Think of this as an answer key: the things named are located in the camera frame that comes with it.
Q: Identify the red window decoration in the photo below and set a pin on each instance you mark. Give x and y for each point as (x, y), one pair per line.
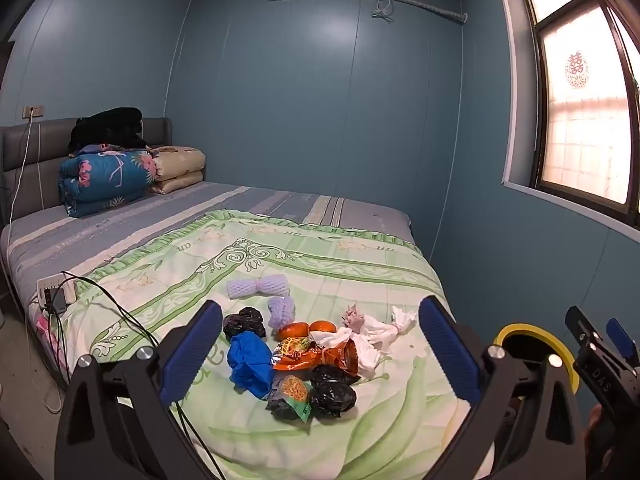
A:
(577, 71)

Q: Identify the small colourful foil packet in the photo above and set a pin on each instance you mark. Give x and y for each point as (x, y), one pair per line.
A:
(292, 347)

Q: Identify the black clothes pile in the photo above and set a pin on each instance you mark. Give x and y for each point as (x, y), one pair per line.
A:
(107, 127)

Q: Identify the grey power adapter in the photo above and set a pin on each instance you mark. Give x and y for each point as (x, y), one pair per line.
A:
(56, 300)

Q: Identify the person's right hand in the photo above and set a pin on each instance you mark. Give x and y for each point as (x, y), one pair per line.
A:
(594, 420)

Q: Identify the orange snack packet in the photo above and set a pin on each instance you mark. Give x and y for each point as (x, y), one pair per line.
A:
(335, 357)

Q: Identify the grey padded headboard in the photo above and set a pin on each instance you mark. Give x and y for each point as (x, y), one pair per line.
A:
(40, 150)

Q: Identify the folded beige quilt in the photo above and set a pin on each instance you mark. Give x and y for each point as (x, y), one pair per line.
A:
(180, 165)

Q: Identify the beige wall outlet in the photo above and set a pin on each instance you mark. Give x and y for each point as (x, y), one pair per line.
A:
(33, 110)

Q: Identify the orange fruit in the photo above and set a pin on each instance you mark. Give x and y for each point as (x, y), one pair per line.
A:
(292, 331)
(323, 327)

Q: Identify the bow-shaped purple foam net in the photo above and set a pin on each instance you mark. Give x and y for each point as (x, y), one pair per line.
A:
(260, 288)

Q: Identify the folded blue floral quilt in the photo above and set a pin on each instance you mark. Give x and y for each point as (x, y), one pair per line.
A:
(100, 180)

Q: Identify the black plastic bag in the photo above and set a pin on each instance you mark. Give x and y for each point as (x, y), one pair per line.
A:
(245, 322)
(332, 399)
(326, 374)

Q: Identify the round bin with yellow rim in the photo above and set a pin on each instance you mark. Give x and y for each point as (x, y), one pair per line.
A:
(520, 329)

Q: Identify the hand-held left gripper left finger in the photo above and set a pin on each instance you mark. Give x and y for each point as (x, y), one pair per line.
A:
(192, 355)

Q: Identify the white wrapped pipe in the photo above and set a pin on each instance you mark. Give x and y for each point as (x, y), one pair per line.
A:
(430, 7)

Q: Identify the white power strip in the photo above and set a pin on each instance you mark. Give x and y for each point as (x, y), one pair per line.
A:
(50, 282)

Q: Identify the brown framed window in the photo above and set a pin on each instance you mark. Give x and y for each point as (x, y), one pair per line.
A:
(575, 135)

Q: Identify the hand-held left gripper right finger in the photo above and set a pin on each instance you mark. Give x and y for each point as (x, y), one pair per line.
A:
(450, 355)

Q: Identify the green floral blanket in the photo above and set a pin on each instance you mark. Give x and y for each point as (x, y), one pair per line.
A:
(300, 260)

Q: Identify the blue plastic bag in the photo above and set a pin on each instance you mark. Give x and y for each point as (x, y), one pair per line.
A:
(250, 360)

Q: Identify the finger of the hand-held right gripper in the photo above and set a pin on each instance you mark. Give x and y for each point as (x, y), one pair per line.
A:
(600, 375)
(620, 337)

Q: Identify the grey green snack packet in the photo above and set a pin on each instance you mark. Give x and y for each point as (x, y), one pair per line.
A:
(290, 395)

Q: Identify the bed with striped sheet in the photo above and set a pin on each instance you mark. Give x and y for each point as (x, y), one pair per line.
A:
(150, 215)

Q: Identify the rolled purple foam net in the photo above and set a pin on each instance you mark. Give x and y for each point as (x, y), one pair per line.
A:
(281, 312)

